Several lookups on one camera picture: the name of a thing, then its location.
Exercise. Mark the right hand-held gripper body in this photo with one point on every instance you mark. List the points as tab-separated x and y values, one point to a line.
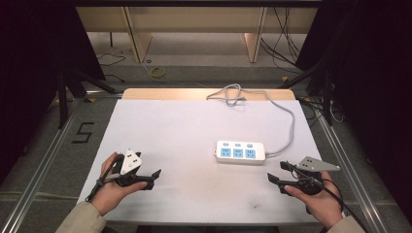
307	184

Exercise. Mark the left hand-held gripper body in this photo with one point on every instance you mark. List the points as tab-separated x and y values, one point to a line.
130	161

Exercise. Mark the person's right hand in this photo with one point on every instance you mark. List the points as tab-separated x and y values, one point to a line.
320	204

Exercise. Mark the person's left hand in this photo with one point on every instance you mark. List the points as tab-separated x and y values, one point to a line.
110	194

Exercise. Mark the white power strip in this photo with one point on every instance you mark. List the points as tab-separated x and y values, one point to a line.
239	152

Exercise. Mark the white table mat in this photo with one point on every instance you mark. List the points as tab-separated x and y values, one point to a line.
181	136

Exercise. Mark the black metal stand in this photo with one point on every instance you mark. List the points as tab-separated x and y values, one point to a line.
63	97
327	100

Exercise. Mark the yellow tape roll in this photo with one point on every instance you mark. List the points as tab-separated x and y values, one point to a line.
158	72

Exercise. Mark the dark curtain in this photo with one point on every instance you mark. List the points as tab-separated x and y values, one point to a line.
372	81
32	64

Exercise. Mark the metal floor rail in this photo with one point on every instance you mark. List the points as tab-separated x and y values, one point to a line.
42	168
353	174

